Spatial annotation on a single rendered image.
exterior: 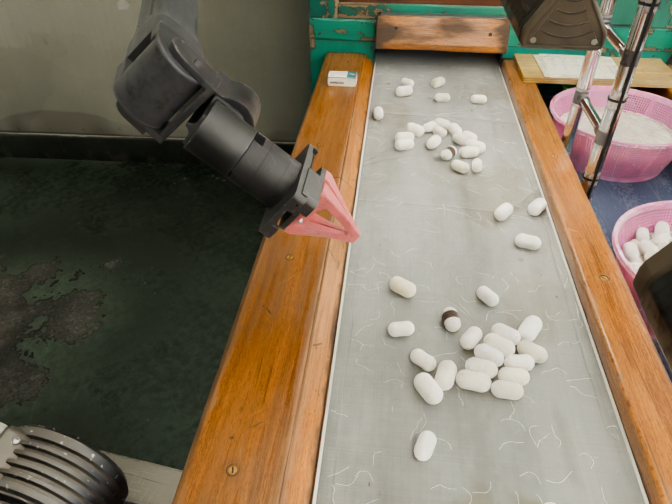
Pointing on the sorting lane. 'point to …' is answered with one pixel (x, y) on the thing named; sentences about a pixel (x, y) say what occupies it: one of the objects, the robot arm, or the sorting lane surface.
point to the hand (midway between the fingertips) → (351, 234)
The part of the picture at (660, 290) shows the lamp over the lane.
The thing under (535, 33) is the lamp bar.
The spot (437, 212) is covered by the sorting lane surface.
